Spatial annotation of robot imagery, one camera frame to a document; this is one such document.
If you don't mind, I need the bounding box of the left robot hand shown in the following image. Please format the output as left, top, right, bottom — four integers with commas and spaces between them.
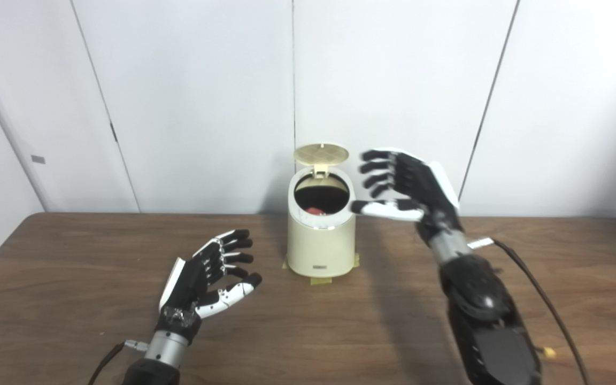
158, 229, 263, 344

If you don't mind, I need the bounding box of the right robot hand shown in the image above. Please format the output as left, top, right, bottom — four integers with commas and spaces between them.
350, 149, 464, 248

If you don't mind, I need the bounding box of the cream round bin lid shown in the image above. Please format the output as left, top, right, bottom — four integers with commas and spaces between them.
294, 143, 350, 178

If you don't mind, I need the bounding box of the cream-colored bin body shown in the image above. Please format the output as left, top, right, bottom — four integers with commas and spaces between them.
287, 167, 357, 279

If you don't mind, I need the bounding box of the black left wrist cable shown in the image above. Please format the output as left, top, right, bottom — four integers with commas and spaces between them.
88, 340, 149, 385

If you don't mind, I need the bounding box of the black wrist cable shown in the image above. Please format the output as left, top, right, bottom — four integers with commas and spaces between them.
88, 340, 149, 385
468, 238, 591, 385

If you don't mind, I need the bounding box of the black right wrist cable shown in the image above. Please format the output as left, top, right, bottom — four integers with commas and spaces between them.
468, 238, 591, 385

